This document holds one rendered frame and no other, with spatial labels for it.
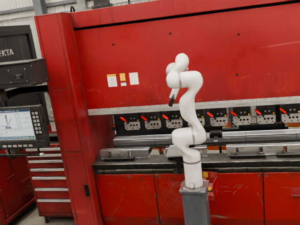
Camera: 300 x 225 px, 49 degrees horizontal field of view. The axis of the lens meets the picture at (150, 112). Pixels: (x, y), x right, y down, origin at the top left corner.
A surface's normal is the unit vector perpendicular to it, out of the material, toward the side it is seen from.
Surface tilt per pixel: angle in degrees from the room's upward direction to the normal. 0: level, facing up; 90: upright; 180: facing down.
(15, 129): 90
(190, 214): 90
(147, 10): 90
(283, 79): 90
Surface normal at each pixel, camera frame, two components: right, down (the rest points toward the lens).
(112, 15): -0.22, 0.27
